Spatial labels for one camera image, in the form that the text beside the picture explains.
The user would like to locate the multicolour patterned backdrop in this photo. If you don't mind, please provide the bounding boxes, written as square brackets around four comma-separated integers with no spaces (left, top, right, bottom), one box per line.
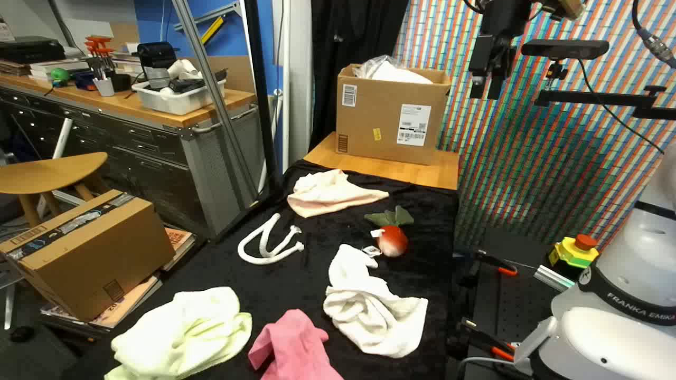
[391,0,676,248]

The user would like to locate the grey workbench with wooden top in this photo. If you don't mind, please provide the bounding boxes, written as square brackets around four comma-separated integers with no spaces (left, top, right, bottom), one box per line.
[0,69,269,243]

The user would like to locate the black curtain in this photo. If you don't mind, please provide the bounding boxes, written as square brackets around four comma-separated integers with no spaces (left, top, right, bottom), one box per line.
[309,0,413,151]

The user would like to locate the black case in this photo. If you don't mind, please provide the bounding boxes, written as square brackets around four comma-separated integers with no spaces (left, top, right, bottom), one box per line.
[0,36,69,65]

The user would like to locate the black pouch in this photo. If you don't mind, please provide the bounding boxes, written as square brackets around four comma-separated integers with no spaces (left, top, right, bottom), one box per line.
[134,40,179,72]

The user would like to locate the black perforated breadboard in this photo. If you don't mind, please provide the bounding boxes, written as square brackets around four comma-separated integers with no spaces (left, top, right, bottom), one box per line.
[460,229,590,380]

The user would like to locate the orange toy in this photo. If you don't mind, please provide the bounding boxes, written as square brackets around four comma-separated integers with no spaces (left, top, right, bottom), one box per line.
[83,34,117,60]

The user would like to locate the thin black camera cable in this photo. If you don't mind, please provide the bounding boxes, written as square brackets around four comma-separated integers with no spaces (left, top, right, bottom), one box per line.
[577,59,670,153]

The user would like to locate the blue panel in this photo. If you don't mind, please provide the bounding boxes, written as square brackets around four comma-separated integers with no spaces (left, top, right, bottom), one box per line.
[134,0,288,174]

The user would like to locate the silver metal rod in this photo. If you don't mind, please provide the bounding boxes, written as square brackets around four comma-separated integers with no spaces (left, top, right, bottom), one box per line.
[533,261,582,292]

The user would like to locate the red plush radish toy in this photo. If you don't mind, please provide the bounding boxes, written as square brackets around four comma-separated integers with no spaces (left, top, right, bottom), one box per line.
[362,205,418,260]

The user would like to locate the black vertical pole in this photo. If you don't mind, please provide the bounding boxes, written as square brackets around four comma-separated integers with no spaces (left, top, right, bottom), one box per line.
[240,0,282,200]

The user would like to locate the green object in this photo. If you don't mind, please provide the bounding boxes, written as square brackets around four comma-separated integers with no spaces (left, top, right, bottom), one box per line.
[47,65,76,88]

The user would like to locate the pale yellow-green towel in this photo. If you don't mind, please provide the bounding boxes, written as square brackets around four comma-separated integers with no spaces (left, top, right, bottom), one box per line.
[104,284,254,380]

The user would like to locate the white terry towel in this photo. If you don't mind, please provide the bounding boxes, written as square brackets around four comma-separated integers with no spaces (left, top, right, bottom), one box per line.
[321,240,432,358]

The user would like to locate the clear plastic bag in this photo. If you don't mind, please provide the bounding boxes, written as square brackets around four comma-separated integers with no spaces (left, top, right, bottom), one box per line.
[352,52,435,86]

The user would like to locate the pink cloth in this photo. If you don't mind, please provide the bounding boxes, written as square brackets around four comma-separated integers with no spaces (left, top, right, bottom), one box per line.
[246,305,347,380]

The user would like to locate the yellow tool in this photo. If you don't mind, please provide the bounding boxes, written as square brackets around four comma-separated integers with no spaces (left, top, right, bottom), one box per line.
[198,15,229,48]

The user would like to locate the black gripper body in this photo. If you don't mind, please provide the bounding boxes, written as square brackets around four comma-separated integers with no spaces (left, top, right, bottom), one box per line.
[466,0,534,79]

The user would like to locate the long cardboard box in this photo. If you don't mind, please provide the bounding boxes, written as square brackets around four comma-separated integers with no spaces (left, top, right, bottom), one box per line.
[0,188,177,322]

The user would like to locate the wooden stool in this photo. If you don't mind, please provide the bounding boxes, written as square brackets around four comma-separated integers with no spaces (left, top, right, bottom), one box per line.
[0,149,111,228]

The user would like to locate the white rope loop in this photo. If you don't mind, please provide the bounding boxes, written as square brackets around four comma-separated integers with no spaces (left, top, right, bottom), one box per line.
[237,210,306,268]

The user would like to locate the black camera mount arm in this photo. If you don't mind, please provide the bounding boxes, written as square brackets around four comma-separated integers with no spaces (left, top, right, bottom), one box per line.
[533,82,676,122]

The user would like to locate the cardboard box with white label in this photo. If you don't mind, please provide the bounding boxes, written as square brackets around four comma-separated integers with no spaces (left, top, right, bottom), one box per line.
[334,60,454,166]

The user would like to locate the grey metal pole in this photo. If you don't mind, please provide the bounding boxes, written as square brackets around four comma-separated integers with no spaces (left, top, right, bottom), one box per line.
[170,0,265,206]

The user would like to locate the white cup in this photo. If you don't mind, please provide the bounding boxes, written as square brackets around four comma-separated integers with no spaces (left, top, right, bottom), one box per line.
[92,74,118,99]

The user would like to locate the yellow red emergency stop button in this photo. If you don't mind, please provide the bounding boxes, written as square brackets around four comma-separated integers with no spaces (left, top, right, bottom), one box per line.
[548,231,603,271]

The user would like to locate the white plastic bin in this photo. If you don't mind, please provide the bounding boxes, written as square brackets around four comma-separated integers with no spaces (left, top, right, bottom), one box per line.
[132,72,230,118]

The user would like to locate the black velvet tablecloth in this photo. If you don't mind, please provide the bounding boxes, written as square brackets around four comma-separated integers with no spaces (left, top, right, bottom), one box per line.
[60,158,463,380]

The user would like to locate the orange handled clamp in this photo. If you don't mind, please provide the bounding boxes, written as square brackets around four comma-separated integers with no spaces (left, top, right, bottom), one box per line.
[454,247,521,281]
[454,317,517,365]

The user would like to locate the peach cream cloth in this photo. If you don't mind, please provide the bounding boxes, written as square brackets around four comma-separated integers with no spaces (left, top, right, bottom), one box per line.
[286,166,391,219]

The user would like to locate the wooden board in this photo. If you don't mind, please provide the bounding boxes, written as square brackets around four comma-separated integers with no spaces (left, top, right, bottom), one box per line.
[303,130,463,194]

